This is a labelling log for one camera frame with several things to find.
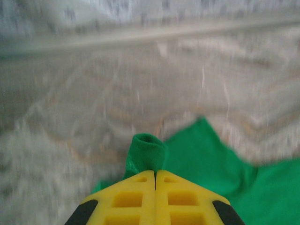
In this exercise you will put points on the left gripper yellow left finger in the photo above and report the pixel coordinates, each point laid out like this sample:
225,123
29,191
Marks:
131,199

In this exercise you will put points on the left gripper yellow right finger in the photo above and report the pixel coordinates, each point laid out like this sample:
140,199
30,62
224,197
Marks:
182,199

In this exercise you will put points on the green t-shirt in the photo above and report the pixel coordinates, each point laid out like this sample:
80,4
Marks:
211,175

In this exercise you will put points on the aluminium table edge strip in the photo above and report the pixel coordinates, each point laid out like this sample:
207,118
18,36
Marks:
150,35

